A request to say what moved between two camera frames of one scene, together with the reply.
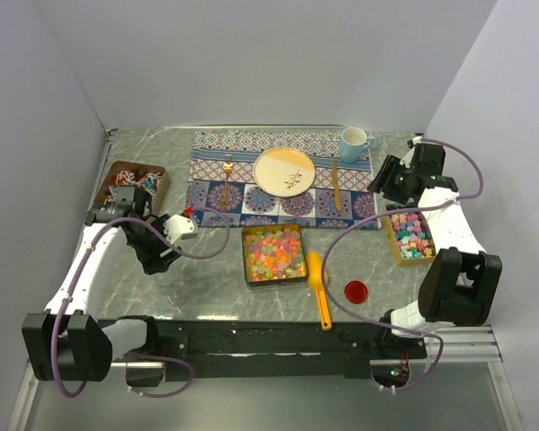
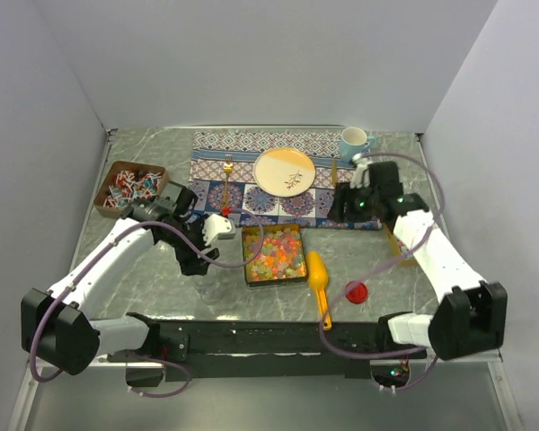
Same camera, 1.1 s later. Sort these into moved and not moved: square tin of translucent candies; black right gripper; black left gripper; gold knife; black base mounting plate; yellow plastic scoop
Moved: black right gripper; black left gripper
Not moved: yellow plastic scoop; gold knife; square tin of translucent candies; black base mounting plate
